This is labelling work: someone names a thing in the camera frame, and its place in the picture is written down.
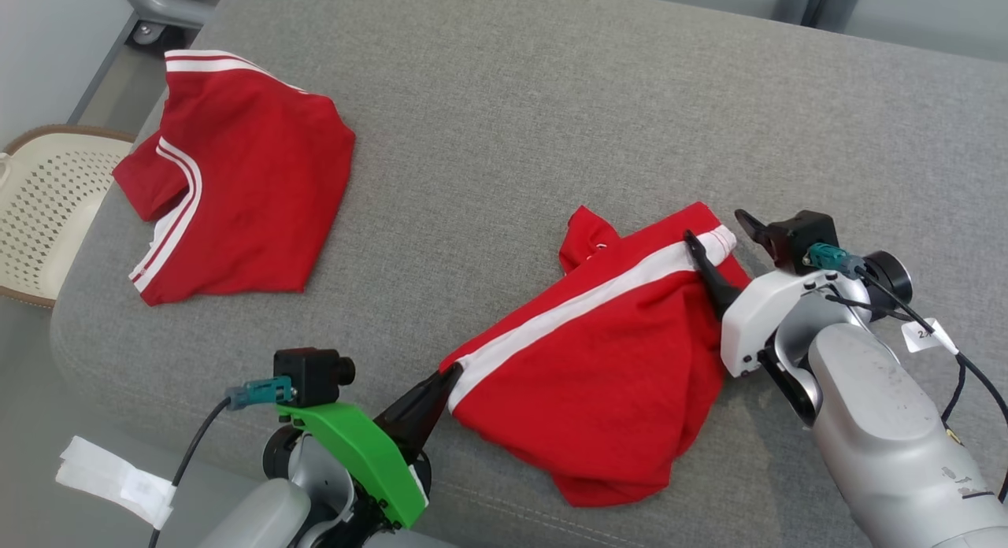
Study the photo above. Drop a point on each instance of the grey partition leg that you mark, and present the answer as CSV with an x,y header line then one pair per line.
x,y
169,9

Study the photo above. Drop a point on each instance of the grey partition post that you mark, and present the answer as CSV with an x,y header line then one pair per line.
x,y
827,1
791,1

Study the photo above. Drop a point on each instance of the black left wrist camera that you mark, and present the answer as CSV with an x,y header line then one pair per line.
x,y
311,375

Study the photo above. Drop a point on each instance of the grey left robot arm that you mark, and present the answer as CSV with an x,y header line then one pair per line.
x,y
260,516

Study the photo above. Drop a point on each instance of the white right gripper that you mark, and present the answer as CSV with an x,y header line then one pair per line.
x,y
764,320

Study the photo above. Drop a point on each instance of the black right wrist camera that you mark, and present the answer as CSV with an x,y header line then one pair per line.
x,y
795,237

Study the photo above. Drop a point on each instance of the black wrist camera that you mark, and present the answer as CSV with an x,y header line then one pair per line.
x,y
795,237
311,375

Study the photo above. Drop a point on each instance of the cream perforated laundry basket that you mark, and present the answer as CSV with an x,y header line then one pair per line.
x,y
47,217

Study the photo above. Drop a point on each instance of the red Bulls 23 jersey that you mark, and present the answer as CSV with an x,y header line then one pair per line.
x,y
252,186

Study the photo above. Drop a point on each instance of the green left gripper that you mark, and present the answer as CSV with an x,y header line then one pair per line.
x,y
370,461

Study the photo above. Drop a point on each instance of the red shorts white stripe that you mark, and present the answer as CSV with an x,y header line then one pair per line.
x,y
598,375

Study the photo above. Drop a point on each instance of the black caster wheel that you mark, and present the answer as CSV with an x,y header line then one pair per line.
x,y
144,34

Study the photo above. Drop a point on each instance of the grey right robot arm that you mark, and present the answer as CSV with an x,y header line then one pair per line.
x,y
882,422

